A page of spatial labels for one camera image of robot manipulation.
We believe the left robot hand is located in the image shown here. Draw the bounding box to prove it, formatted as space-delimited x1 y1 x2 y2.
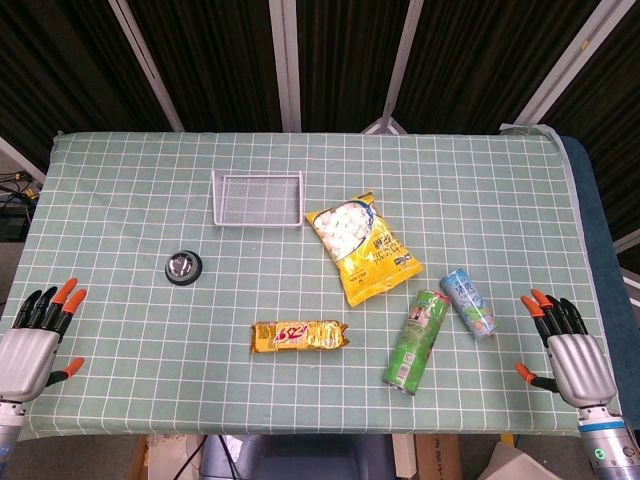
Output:
0 277 87 403

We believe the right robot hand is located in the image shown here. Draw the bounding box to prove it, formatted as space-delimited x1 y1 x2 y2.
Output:
515 288 618 407

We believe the green grid tablecloth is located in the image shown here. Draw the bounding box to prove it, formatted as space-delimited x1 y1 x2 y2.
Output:
0 121 627 443

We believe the light blue drink can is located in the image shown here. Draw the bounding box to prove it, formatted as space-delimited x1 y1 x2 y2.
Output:
439 269 500 341

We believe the blue table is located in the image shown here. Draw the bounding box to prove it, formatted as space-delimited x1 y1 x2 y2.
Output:
557 134 640 416

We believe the green chips can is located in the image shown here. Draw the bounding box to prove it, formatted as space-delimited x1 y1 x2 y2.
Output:
383 288 451 398

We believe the cardboard box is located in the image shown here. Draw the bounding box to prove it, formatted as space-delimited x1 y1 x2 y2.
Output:
414 433 464 480

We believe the yellow marshmallow bag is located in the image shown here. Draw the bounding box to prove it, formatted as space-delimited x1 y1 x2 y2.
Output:
304 188 426 309

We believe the golden biscuit packet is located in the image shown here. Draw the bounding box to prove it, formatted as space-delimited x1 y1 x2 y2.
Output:
250 320 350 355

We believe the cables bundle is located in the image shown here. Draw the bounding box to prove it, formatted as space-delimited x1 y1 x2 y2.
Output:
0 167 44 241

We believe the white wire mesh basket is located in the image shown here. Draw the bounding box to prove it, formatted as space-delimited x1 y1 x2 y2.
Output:
210 169 305 230

